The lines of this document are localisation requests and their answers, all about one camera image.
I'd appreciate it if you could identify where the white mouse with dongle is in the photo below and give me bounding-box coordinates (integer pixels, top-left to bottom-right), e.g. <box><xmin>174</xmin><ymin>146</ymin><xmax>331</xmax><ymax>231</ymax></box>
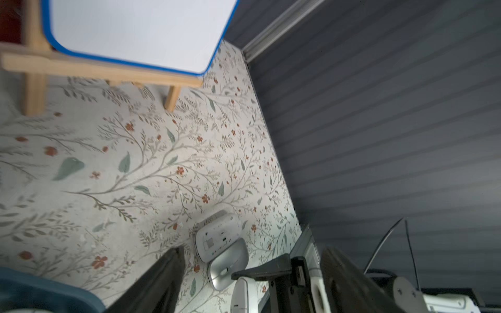
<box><xmin>195</xmin><ymin>213</ymin><xmax>241</xmax><ymax>263</ymax></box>

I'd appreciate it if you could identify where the wooden tabletop easel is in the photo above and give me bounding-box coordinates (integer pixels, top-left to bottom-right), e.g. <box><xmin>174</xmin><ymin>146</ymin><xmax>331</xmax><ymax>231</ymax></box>
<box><xmin>1</xmin><ymin>1</ymin><xmax>203</xmax><ymax>116</ymax></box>

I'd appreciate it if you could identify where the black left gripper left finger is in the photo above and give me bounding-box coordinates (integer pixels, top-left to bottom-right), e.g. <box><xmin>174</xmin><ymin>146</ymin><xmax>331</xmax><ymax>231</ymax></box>
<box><xmin>106</xmin><ymin>246</ymin><xmax>185</xmax><ymax>313</ymax></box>

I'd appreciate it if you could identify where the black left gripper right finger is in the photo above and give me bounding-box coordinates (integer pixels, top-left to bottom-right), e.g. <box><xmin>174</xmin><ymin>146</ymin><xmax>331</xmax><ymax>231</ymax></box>
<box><xmin>320</xmin><ymin>248</ymin><xmax>403</xmax><ymax>313</ymax></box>

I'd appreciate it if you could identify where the red leather wallet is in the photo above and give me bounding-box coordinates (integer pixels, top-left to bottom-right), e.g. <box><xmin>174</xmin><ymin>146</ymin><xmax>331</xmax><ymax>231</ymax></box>
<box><xmin>0</xmin><ymin>0</ymin><xmax>22</xmax><ymax>44</ymax></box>

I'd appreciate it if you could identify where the long white mouse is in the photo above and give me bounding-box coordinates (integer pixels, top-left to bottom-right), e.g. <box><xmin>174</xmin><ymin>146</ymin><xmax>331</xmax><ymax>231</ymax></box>
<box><xmin>230</xmin><ymin>277</ymin><xmax>259</xmax><ymax>313</ymax></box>

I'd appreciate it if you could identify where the white board blue frame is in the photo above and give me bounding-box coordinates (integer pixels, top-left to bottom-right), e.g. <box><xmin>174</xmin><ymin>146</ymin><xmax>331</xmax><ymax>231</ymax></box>
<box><xmin>40</xmin><ymin>0</ymin><xmax>239</xmax><ymax>76</ymax></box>

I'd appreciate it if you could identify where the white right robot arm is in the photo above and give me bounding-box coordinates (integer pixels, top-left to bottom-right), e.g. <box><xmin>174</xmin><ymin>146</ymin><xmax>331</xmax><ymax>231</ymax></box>
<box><xmin>224</xmin><ymin>249</ymin><xmax>500</xmax><ymax>312</ymax></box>

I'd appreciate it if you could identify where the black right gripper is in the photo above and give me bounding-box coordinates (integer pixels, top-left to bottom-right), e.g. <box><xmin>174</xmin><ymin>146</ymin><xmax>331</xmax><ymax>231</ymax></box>
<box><xmin>231</xmin><ymin>254</ymin><xmax>313</xmax><ymax>312</ymax></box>

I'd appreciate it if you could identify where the teal plastic storage box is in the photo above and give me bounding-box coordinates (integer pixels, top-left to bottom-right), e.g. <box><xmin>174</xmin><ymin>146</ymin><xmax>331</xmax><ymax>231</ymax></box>
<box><xmin>1</xmin><ymin>267</ymin><xmax>106</xmax><ymax>312</ymax></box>

